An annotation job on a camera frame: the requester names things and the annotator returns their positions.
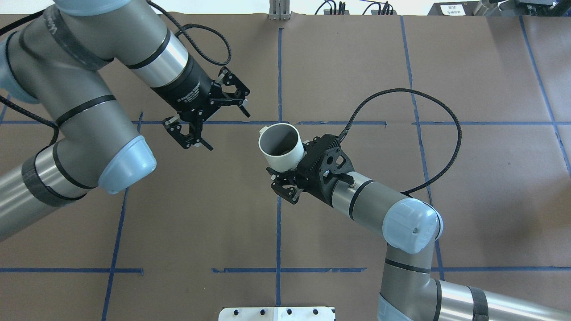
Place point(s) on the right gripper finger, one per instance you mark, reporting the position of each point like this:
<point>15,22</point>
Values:
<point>287,188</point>
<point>289,174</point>

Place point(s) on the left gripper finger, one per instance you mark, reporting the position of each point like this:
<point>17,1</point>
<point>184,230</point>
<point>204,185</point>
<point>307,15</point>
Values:
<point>173,125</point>
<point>229,90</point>

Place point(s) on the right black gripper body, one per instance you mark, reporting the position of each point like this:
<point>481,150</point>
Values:
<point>315,192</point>

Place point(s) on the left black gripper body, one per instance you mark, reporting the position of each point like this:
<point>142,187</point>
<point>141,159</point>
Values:
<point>186,90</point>

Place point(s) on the white ribbed HOME mug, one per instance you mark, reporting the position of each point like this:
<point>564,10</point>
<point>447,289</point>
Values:
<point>281,145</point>

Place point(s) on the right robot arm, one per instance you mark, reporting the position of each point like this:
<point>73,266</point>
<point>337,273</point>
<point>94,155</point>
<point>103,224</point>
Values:
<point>409,226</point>

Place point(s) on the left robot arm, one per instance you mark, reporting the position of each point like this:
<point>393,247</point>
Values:
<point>50,63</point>

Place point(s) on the aluminium frame post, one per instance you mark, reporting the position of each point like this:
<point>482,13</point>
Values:
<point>279,10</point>

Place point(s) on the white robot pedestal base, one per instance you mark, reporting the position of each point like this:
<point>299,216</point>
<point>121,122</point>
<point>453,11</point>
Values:
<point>296,313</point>

